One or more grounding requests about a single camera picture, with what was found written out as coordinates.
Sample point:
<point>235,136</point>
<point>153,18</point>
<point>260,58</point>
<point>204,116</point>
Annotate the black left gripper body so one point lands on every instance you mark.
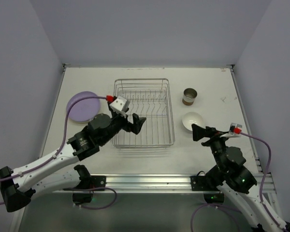
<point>125,121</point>

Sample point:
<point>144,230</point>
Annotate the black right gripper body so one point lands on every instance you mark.
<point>212,136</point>

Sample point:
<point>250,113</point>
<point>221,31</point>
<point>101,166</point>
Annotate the white bowl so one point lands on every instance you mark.
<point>192,118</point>

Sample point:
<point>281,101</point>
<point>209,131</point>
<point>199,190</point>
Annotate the purple plate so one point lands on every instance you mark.
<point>85,109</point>

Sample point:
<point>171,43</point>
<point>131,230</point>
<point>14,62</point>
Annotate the brown white cup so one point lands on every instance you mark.
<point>189,96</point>

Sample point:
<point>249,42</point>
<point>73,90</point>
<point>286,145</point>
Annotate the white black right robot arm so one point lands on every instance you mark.
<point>235,181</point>

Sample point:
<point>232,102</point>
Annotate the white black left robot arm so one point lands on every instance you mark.
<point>60,169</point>

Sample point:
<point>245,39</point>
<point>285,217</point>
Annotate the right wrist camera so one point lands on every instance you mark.
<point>234,131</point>

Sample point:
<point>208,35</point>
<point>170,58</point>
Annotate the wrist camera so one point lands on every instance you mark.
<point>120,106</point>
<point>234,131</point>

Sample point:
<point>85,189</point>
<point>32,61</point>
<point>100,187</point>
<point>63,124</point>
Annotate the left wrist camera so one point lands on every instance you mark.
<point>120,106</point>

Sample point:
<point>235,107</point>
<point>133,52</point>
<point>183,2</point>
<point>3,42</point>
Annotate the metal wire dish rack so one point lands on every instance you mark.
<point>150,98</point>

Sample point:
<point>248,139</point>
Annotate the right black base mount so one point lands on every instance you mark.
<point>199,182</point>

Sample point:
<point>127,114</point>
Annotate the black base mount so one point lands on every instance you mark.
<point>95,181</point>
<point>199,182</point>

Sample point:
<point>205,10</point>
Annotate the aluminium front rail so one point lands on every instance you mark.
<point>129,183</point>

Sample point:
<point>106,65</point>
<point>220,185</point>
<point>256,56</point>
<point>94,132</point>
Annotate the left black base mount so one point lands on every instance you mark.
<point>95,181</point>

